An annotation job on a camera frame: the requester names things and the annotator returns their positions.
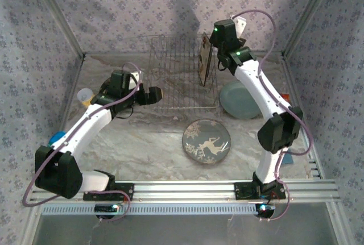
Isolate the thin black cable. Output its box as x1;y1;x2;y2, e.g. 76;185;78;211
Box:
114;105;136;121

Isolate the round pale blue plate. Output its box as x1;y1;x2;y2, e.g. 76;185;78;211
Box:
218;81;264;120

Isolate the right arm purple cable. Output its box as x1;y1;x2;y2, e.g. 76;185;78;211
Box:
230;10;313;223

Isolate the blue wallet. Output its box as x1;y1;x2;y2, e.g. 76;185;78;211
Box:
281;151;295;166

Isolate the aluminium frame post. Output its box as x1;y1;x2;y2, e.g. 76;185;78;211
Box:
281;0;341;60
27;0;86;60

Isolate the square floral ceramic plate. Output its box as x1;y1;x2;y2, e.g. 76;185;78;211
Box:
198;32;214;88

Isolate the aluminium back frame rail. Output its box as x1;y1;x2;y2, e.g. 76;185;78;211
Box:
84;51;285;57

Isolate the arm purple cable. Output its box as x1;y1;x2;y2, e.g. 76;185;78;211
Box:
22;62;143;223
230;10;313;223

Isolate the round glass deer plate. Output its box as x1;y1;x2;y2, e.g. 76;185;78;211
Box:
181;118;232;165

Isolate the white and yellow cup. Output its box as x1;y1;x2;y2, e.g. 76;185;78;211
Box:
76;88;96;107

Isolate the metal wire dish rack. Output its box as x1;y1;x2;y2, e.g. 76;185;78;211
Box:
147;34;221;111

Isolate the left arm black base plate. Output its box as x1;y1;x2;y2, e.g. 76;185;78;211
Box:
82;182;135;202

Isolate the grey slotted cable duct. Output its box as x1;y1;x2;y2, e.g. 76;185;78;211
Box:
42;204;258;216

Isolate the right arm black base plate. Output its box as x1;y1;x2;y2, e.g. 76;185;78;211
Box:
233;181;287;201

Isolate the blue ball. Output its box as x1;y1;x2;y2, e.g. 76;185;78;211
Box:
47;131;67;148

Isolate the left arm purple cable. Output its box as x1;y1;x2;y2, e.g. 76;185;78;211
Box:
22;62;143;223

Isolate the aluminium side frame rail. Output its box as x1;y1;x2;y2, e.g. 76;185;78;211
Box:
281;53;325;180
56;54;86;143

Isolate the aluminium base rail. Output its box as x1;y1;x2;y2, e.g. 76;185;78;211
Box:
30;179;341;205

